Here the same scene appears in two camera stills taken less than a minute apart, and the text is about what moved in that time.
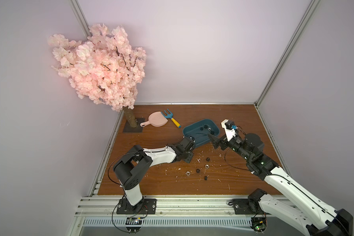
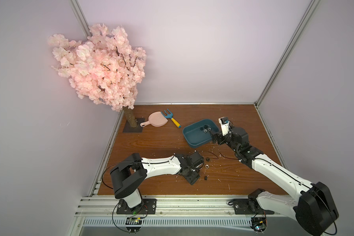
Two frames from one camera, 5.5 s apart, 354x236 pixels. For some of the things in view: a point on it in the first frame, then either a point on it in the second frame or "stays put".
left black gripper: (191, 155) to (193, 179)
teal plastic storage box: (199, 131) stays put
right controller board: (259, 224) stays put
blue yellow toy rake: (170, 116) stays put
